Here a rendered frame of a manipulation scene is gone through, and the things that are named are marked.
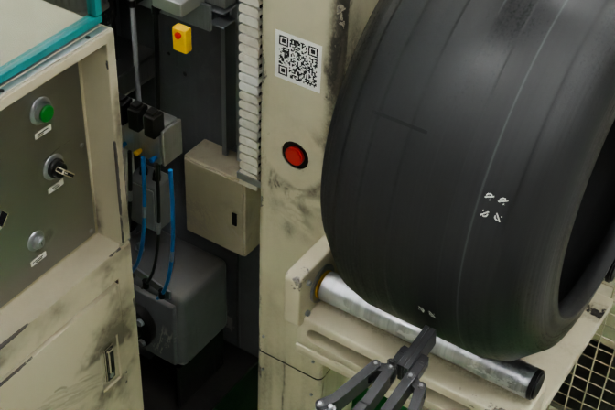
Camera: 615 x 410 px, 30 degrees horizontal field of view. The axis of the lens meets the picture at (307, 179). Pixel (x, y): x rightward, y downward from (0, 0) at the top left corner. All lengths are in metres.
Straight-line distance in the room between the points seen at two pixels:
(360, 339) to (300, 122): 0.32
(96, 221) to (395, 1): 0.65
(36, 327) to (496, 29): 0.78
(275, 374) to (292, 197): 0.40
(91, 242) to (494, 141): 0.74
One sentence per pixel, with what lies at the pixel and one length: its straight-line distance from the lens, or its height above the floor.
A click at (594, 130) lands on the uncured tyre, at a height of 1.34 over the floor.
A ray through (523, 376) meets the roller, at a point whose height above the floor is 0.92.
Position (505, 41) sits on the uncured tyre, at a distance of 1.27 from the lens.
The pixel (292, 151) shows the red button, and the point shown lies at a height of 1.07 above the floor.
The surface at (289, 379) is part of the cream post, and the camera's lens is 1.97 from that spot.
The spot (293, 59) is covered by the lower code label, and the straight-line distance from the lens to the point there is 1.56.
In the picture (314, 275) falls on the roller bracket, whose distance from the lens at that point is 1.65.
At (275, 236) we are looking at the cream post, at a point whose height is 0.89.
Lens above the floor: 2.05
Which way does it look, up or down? 38 degrees down
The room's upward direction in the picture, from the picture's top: 2 degrees clockwise
